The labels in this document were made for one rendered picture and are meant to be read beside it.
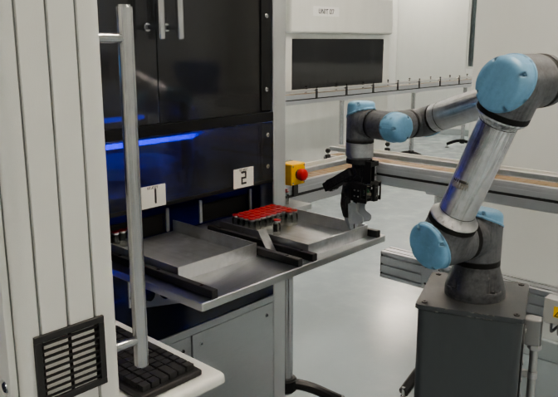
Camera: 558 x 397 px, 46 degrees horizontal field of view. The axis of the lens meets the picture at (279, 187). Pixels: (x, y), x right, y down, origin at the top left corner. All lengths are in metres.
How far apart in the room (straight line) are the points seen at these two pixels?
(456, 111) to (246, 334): 0.99
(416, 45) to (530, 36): 7.91
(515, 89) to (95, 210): 0.84
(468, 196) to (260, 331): 0.97
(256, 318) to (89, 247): 1.22
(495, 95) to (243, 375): 1.26
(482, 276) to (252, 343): 0.84
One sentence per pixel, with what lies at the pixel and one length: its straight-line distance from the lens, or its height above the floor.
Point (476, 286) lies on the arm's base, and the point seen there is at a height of 0.83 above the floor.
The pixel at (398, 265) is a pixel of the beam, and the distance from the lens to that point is 2.86.
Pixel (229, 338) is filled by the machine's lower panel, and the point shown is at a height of 0.52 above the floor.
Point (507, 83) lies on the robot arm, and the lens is 1.42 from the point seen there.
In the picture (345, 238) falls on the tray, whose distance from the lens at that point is 1.83.
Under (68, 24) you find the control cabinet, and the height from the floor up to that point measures 1.45.
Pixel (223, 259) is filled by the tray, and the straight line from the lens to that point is 1.65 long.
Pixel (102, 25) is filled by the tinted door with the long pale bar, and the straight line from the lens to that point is 1.70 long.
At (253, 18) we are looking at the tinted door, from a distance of 2.03.
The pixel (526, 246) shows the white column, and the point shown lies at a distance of 3.23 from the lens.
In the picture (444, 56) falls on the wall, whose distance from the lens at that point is 10.74.
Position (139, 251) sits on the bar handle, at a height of 1.09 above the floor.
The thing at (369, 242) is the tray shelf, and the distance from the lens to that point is 1.88.
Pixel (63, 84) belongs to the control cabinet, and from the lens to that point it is 1.00.
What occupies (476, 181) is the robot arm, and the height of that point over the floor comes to 1.12.
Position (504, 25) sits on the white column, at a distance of 3.17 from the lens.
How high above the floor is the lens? 1.43
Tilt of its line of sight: 12 degrees down
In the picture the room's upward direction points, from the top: straight up
